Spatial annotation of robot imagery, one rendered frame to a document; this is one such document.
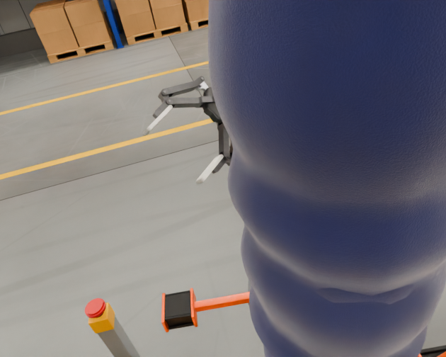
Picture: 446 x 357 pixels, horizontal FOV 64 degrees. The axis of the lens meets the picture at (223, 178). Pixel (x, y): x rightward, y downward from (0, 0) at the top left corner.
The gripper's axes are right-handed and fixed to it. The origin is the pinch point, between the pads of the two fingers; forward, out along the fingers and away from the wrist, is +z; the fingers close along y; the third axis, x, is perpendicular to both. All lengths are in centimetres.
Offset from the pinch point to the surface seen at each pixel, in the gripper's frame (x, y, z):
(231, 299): -23.3, -37.7, 10.0
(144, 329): -175, -73, 33
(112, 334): -77, -32, 37
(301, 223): 40.7, -7.5, 13.2
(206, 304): -26.4, -33.8, 14.6
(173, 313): -28.1, -28.6, 21.2
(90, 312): -70, -20, 35
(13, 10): -710, 374, -266
